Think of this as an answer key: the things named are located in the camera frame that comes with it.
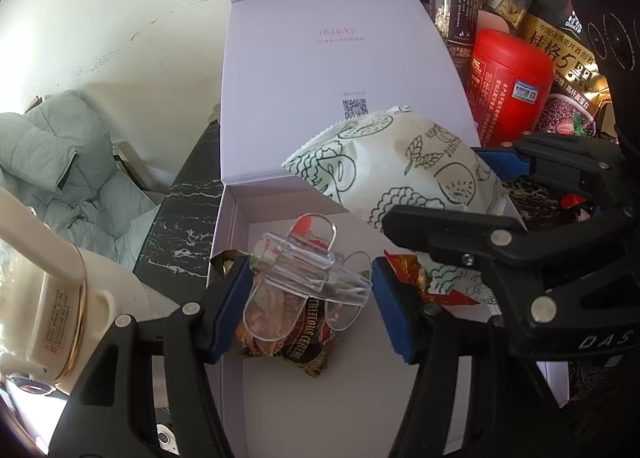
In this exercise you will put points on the brown cereal packet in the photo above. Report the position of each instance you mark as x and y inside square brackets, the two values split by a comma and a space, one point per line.
[300, 354]

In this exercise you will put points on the cream electric kettle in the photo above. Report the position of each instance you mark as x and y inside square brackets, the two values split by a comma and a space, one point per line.
[60, 308]

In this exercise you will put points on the clear plastic clip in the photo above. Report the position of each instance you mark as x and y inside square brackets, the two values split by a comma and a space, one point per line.
[300, 263]

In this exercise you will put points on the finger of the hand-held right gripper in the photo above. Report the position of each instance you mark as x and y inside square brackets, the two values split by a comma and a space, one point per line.
[502, 163]
[450, 228]

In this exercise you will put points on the white green printed snack packet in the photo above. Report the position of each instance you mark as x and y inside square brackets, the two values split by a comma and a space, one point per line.
[400, 158]

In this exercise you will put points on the white cardboard box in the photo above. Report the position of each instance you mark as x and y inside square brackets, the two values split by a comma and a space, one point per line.
[300, 88]

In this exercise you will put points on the red canister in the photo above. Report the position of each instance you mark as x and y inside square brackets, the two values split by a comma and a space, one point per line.
[510, 73]

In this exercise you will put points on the black gold oat bag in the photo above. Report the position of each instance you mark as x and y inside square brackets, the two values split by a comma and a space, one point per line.
[555, 43]

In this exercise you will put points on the light blue puffer jacket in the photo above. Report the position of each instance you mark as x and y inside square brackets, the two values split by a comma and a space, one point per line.
[60, 153]

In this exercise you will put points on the dark-lidded jar with yellow contents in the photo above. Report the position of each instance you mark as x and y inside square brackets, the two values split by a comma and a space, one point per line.
[512, 3]

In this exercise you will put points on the small white device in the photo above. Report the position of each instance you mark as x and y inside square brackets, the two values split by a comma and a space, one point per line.
[166, 438]

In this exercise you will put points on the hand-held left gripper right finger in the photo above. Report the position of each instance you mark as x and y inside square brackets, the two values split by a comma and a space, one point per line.
[395, 313]

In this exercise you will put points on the glass jar with dark label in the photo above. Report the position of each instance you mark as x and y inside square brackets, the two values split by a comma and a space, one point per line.
[462, 13]

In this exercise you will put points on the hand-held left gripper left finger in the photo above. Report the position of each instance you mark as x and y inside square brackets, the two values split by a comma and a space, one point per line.
[230, 308]

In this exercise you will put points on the red gold snack packet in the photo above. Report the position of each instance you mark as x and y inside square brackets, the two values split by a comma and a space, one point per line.
[412, 270]

